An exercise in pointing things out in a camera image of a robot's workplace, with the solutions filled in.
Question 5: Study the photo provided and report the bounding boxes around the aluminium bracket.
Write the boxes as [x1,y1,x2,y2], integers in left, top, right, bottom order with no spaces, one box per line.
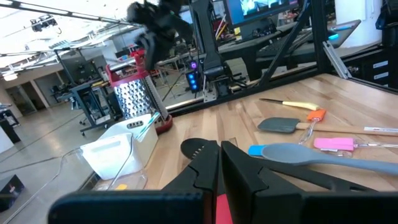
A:
[322,40,353,80]

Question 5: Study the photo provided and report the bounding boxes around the grey silicone spoon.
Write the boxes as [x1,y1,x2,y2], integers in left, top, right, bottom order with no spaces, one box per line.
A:
[262,142,398,177]

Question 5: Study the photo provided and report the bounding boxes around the teal white striped stick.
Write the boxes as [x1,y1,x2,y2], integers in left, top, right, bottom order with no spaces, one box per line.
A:
[136,111,162,141]

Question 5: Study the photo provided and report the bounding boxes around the black slotted spoon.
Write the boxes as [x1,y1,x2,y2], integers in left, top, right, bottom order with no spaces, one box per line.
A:
[180,138,379,193]

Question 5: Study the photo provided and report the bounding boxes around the black rig camera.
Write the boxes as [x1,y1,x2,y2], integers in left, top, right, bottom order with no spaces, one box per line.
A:
[29,14,59,33]

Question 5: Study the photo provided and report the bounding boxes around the grey spatula wooden handle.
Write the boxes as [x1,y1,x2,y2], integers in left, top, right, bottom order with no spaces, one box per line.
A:
[257,117,398,138]

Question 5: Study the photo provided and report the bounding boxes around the black rolling cabinet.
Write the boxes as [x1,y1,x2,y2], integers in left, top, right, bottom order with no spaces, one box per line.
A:
[0,108,22,144]

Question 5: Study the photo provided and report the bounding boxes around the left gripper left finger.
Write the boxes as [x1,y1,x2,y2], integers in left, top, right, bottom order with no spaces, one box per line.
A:
[48,139,220,224]

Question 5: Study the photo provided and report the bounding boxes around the grey workshop cart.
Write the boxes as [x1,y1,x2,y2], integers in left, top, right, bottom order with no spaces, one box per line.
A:
[68,77,123,137]

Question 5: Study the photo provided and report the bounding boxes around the black frame post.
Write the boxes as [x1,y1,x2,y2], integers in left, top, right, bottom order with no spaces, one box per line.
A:
[309,0,333,75]

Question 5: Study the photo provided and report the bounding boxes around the blue spatula clear handle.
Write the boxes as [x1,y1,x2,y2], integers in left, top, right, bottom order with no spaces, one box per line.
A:
[248,144,269,157]

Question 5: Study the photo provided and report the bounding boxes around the black cardboard box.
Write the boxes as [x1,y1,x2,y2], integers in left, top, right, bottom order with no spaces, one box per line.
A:
[0,174,25,213]

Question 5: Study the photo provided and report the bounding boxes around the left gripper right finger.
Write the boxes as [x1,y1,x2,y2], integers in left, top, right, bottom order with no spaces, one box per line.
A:
[220,140,398,224]

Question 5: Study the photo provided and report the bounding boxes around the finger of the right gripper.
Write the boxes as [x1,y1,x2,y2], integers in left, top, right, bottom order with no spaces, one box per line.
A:
[135,32,149,50]
[144,33,161,71]

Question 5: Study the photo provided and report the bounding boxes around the black frame bar LED strips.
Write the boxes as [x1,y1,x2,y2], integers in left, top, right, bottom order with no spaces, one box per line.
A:
[0,0,146,28]

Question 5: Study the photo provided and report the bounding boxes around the computer tower blue lights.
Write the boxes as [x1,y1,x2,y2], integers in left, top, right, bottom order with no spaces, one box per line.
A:
[185,60,203,93]

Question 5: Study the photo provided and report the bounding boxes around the white plastic bin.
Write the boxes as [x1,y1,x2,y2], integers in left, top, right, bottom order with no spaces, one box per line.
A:
[80,113,159,180]

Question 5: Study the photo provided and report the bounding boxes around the knife cream handle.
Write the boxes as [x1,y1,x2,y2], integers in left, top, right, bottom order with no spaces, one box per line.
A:
[259,98,321,112]

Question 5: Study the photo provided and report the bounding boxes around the black drawer unit white labels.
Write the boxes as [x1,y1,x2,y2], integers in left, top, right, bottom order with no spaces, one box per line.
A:
[341,46,398,91]

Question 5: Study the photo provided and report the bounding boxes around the pink spatula clear handle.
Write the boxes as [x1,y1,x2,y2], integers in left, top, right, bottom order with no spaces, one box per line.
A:
[313,137,398,154]

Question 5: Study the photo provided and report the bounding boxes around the orange spatula clear handle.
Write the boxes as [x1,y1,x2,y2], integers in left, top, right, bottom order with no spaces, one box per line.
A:
[298,108,327,146]

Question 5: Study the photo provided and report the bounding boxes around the monitor with lit screen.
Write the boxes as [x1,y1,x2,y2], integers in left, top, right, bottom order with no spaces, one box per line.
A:
[222,0,300,29]

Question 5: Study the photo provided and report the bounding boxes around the black diagonal frame brace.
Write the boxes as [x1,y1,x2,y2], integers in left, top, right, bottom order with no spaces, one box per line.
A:
[259,0,313,88]

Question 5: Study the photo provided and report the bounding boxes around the box grater red handle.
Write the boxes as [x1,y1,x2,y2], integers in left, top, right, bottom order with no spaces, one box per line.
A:
[104,49,174,135]

